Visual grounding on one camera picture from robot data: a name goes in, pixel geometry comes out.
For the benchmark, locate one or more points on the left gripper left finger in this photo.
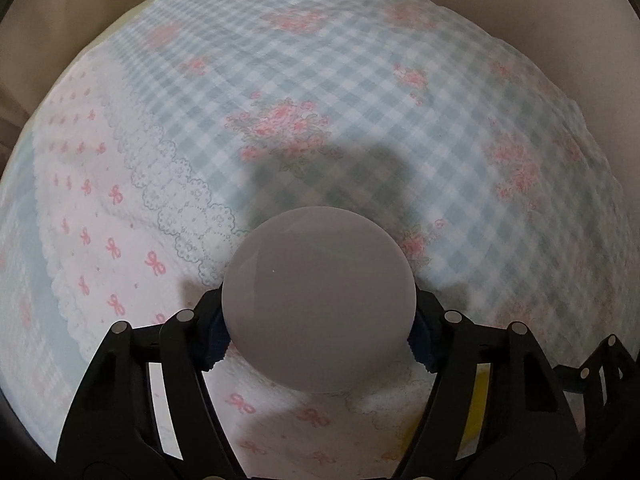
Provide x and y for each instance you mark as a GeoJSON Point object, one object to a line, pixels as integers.
{"type": "Point", "coordinates": [111, 431]}

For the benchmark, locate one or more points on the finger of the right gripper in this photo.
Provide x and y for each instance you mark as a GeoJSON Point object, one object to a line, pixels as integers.
{"type": "Point", "coordinates": [608, 383]}

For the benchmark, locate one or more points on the yellow tape roll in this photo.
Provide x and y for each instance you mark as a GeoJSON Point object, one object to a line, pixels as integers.
{"type": "Point", "coordinates": [452, 421]}

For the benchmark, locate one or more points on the checkered floral bedsheet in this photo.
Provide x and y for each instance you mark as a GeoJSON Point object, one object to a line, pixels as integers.
{"type": "Point", "coordinates": [191, 122]}

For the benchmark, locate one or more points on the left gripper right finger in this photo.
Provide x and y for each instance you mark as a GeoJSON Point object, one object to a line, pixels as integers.
{"type": "Point", "coordinates": [529, 431]}

